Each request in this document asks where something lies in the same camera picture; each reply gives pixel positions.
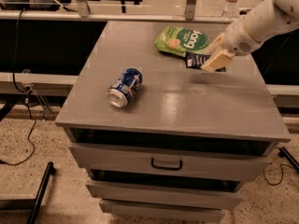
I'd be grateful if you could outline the green rice chip bag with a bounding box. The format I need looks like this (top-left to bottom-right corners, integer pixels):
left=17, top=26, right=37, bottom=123
left=154, top=26, right=209, bottom=57

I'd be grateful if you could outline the black cable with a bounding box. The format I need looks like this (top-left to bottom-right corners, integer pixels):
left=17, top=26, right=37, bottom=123
left=263, top=161, right=295, bottom=187
left=0, top=9, right=37, bottom=167

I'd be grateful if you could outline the black stand leg right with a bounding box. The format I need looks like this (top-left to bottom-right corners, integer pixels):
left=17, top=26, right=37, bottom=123
left=278, top=147, right=299, bottom=173

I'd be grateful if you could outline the black stand leg left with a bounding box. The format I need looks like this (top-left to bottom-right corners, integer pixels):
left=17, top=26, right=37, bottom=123
left=26, top=161, right=55, bottom=224

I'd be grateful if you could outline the black cable left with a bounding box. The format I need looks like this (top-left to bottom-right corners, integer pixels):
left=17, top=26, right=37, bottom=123
left=0, top=9, right=37, bottom=167

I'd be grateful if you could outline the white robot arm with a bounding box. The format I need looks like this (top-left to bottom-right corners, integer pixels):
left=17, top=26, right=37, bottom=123
left=201, top=0, right=299, bottom=72

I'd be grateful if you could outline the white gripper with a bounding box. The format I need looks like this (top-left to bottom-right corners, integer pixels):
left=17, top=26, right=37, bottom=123
left=201, top=16, right=262, bottom=73

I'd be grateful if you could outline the top grey drawer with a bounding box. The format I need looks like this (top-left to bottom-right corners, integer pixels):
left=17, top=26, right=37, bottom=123
left=69, top=143, right=270, bottom=181

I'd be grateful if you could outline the metal frame rail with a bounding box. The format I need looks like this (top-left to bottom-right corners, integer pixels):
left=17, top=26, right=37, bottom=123
left=0, top=0, right=234, bottom=23

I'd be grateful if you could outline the grey drawer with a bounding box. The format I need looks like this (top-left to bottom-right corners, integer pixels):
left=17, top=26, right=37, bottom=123
left=86, top=180, right=243, bottom=209
left=99, top=200, right=224, bottom=223
left=69, top=143, right=270, bottom=181

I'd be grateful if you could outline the bottom grey drawer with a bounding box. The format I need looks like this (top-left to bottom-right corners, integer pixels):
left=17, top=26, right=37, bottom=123
left=99, top=200, right=224, bottom=223

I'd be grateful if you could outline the black drawer handle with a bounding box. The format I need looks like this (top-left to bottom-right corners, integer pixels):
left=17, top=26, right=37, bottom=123
left=150, top=158, right=183, bottom=171

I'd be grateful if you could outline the blue soda can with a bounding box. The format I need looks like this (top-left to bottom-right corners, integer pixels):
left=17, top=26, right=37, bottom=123
left=107, top=68, right=142, bottom=108

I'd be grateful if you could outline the black stand leg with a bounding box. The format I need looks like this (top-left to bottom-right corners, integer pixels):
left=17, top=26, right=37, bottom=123
left=26, top=161, right=55, bottom=224
left=278, top=147, right=299, bottom=173

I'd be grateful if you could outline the clear plastic water bottle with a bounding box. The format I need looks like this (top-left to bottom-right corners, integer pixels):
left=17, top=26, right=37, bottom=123
left=221, top=0, right=238, bottom=19

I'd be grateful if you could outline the black cable right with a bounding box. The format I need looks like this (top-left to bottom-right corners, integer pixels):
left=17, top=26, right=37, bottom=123
left=263, top=161, right=295, bottom=187

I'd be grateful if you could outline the middle grey drawer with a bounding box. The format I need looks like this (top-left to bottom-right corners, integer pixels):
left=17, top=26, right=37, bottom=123
left=86, top=180, right=243, bottom=209

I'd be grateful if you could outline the dark blue rxbar wrapper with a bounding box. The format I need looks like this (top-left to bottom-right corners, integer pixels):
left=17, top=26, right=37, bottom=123
left=184, top=50, right=227, bottom=73

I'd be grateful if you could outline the grey drawer cabinet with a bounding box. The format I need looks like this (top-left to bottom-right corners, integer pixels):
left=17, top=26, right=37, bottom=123
left=54, top=21, right=292, bottom=224

